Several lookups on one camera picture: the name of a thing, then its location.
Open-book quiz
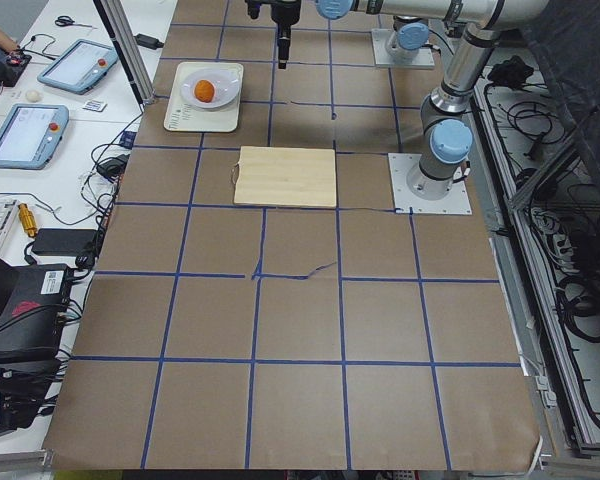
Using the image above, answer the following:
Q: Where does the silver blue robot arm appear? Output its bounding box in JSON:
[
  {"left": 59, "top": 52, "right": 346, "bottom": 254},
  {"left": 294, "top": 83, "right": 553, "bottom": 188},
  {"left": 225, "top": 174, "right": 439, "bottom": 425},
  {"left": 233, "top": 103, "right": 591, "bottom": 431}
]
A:
[{"left": 315, "top": 1, "right": 547, "bottom": 200}]

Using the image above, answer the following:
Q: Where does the small white ball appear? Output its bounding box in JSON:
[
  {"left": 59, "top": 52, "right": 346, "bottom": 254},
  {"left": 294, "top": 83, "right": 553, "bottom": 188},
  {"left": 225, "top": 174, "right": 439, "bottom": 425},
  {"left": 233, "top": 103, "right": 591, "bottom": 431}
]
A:
[{"left": 25, "top": 90, "right": 42, "bottom": 103}]

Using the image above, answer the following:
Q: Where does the black flat power brick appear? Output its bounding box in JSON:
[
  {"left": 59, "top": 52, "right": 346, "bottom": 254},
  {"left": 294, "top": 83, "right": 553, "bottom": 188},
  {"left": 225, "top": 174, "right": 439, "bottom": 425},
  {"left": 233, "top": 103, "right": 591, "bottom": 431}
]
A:
[{"left": 31, "top": 228, "right": 96, "bottom": 256}]

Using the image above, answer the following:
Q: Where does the cream rectangular tray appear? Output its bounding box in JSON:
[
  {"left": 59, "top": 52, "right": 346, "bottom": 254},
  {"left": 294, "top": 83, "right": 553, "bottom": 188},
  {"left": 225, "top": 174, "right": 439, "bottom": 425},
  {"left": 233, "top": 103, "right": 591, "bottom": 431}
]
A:
[{"left": 163, "top": 62, "right": 244, "bottom": 133}]

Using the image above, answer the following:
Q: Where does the wooden cutting board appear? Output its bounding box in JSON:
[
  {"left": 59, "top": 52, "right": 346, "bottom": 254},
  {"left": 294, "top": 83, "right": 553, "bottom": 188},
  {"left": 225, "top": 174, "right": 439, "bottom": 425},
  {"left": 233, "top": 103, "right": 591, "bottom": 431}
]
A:
[{"left": 234, "top": 146, "right": 337, "bottom": 208}]

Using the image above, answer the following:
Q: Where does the small blue white card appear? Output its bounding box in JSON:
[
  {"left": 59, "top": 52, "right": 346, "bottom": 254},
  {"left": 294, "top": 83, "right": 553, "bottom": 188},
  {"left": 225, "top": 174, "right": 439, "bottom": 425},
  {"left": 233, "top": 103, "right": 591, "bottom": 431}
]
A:
[{"left": 83, "top": 100, "right": 107, "bottom": 112}]

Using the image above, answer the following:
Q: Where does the near blue teach pendant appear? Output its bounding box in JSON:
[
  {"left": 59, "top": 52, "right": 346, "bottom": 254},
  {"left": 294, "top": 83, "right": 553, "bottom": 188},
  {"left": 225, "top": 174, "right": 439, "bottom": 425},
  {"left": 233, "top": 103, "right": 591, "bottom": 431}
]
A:
[{"left": 0, "top": 103, "right": 69, "bottom": 170}]

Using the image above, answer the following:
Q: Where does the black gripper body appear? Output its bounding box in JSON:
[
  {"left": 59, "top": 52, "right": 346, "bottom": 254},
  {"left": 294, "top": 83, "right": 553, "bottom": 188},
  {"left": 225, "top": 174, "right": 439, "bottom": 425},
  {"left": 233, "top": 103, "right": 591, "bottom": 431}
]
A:
[{"left": 271, "top": 0, "right": 301, "bottom": 25}]

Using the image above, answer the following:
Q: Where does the orange fruit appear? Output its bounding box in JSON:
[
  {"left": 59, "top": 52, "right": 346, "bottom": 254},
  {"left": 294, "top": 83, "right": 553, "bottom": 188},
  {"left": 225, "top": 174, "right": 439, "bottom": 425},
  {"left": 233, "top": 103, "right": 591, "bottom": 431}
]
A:
[{"left": 193, "top": 79, "right": 215, "bottom": 103}]

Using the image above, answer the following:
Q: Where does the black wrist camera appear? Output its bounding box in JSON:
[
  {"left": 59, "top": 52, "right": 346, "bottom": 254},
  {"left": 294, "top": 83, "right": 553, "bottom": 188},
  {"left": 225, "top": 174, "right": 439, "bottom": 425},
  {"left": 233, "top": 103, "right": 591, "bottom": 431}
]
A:
[{"left": 245, "top": 0, "right": 267, "bottom": 20}]

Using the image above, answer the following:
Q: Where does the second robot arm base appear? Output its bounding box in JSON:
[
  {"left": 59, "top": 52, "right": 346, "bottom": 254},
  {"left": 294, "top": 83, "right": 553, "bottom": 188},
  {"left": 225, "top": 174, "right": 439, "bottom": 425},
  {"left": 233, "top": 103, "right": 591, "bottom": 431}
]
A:
[{"left": 387, "top": 16, "right": 430, "bottom": 57}]

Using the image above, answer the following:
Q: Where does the aluminium frame post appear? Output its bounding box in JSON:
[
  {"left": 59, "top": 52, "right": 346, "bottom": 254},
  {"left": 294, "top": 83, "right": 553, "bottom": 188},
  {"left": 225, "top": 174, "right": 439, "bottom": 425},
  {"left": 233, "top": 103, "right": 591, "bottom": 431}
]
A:
[{"left": 93, "top": 0, "right": 155, "bottom": 106}]

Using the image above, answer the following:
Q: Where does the far blue teach pendant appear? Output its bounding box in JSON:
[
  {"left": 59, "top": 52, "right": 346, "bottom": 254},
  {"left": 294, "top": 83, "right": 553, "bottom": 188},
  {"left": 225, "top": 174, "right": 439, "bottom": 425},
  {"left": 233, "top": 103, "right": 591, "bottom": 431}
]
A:
[{"left": 37, "top": 39, "right": 118, "bottom": 94}]

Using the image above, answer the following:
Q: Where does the black power adapter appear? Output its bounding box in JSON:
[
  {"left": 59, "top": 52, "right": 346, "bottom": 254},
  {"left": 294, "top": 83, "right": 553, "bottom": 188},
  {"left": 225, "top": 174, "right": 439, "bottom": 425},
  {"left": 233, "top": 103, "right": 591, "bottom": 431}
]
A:
[{"left": 134, "top": 33, "right": 164, "bottom": 50}]

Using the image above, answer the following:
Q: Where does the black electronics box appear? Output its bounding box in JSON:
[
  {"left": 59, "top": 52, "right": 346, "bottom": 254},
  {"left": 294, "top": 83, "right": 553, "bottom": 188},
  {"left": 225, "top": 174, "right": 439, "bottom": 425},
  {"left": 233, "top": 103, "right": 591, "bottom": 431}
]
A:
[{"left": 0, "top": 261, "right": 73, "bottom": 364}]

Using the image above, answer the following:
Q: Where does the brown paper table cover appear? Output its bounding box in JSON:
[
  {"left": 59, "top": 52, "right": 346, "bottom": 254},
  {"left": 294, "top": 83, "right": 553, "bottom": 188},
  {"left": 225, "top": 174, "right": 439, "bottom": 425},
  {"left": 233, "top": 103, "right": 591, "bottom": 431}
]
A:
[{"left": 45, "top": 1, "right": 539, "bottom": 472}]

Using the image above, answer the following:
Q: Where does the white round plate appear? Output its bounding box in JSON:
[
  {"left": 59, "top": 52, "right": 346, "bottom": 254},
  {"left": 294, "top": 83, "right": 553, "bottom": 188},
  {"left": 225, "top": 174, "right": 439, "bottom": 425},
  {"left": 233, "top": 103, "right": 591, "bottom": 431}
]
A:
[{"left": 180, "top": 68, "right": 241, "bottom": 110}]

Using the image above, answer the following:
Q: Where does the black cable bundle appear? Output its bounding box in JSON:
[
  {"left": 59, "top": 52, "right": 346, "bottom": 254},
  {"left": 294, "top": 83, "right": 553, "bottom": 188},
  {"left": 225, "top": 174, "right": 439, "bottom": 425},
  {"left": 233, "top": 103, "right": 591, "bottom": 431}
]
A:
[{"left": 554, "top": 269, "right": 600, "bottom": 346}]

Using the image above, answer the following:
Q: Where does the blue teach pendant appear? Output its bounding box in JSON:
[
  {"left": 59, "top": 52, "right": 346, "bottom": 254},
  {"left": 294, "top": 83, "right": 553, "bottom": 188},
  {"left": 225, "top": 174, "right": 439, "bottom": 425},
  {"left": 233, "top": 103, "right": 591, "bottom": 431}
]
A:
[
  {"left": 0, "top": 103, "right": 69, "bottom": 170},
  {"left": 37, "top": 39, "right": 118, "bottom": 94}
]

